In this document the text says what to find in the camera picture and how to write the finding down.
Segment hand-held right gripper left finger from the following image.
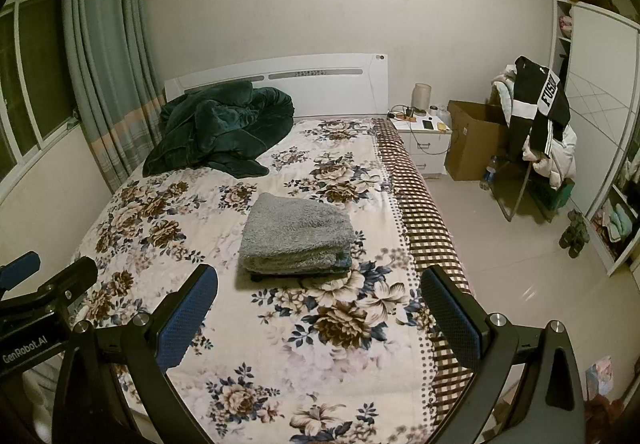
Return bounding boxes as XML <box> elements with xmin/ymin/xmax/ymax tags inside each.
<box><xmin>52</xmin><ymin>263</ymin><xmax>221</xmax><ymax>444</ymax></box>

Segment clear water bottle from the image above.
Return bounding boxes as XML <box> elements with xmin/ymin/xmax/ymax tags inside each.
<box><xmin>480</xmin><ymin>155</ymin><xmax>498</xmax><ymax>190</ymax></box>

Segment white bed headboard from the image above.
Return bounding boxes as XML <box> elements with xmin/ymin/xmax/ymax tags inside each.
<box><xmin>164</xmin><ymin>53</ymin><xmax>388</xmax><ymax>120</ymax></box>

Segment green plastic crate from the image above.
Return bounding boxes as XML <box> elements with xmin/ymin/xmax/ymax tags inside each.
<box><xmin>530</xmin><ymin>177</ymin><xmax>576</xmax><ymax>222</ymax></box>

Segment grey-green striped curtain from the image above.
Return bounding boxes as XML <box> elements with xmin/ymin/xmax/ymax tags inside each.
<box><xmin>61</xmin><ymin>0</ymin><xmax>168</xmax><ymax>192</ymax></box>

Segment green plush slipper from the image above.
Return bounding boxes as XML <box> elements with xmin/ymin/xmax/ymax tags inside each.
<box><xmin>559</xmin><ymin>211</ymin><xmax>583</xmax><ymax>247</ymax></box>
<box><xmin>567</xmin><ymin>224</ymin><xmax>592</xmax><ymax>259</ymax></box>

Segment dark green blanket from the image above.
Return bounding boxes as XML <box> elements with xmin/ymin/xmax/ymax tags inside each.
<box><xmin>141</xmin><ymin>82</ymin><xmax>295</xmax><ymax>178</ymax></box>

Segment white puffy jacket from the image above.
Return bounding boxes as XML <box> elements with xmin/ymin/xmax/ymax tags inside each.
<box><xmin>520</xmin><ymin>124</ymin><xmax>578</xmax><ymax>190</ymax></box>

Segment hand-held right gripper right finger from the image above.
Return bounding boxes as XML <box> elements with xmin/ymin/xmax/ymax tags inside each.
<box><xmin>420</xmin><ymin>265</ymin><xmax>587</xmax><ymax>444</ymax></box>

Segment beige ribbed jar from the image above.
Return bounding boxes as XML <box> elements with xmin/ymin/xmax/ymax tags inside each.
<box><xmin>412</xmin><ymin>83</ymin><xmax>433</xmax><ymax>115</ymax></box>

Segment white wardrobe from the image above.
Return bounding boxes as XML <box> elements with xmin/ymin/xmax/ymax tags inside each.
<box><xmin>550</xmin><ymin>0</ymin><xmax>640</xmax><ymax>277</ymax></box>

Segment dark wooden chair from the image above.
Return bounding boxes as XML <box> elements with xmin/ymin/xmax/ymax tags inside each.
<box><xmin>492</xmin><ymin>154</ymin><xmax>561</xmax><ymax>225</ymax></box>

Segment pale green folded clothes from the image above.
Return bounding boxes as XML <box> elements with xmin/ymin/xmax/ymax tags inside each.
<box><xmin>592</xmin><ymin>204</ymin><xmax>632</xmax><ymax>245</ymax></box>

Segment grey fluffy blanket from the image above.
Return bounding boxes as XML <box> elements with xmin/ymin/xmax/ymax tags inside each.
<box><xmin>236</xmin><ymin>193</ymin><xmax>358</xmax><ymax>281</ymax></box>

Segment white nightstand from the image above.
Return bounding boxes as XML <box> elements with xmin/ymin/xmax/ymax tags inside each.
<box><xmin>389</xmin><ymin>114</ymin><xmax>453</xmax><ymax>179</ymax></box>

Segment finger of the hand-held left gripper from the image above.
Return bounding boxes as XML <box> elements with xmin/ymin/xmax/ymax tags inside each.
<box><xmin>0</xmin><ymin>255</ymin><xmax>99</xmax><ymax>320</ymax></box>
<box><xmin>0</xmin><ymin>251</ymin><xmax>41</xmax><ymax>290</ymax></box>

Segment black jacket with white stripe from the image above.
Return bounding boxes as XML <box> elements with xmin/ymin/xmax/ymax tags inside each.
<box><xmin>507</xmin><ymin>56</ymin><xmax>572</xmax><ymax>160</ymax></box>

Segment brown cardboard box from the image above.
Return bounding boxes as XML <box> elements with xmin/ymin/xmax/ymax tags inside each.
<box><xmin>445</xmin><ymin>99</ymin><xmax>511</xmax><ymax>182</ymax></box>

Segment pastel printed bag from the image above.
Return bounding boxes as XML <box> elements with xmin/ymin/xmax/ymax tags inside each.
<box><xmin>585</xmin><ymin>356</ymin><xmax>613</xmax><ymax>400</ymax></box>

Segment dark reddish cloth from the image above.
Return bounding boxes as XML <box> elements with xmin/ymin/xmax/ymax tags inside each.
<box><xmin>582</xmin><ymin>396</ymin><xmax>626</xmax><ymax>444</ymax></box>

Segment floral bed sheet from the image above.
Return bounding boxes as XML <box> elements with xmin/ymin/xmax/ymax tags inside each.
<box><xmin>70</xmin><ymin>117</ymin><xmax>476</xmax><ymax>444</ymax></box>

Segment white framed window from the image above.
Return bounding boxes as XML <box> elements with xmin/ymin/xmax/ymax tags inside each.
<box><xmin>0</xmin><ymin>0</ymin><xmax>81</xmax><ymax>185</ymax></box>

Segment pale light jacket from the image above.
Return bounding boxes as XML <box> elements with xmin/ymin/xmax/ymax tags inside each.
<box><xmin>490</xmin><ymin>64</ymin><xmax>518</xmax><ymax>125</ymax></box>

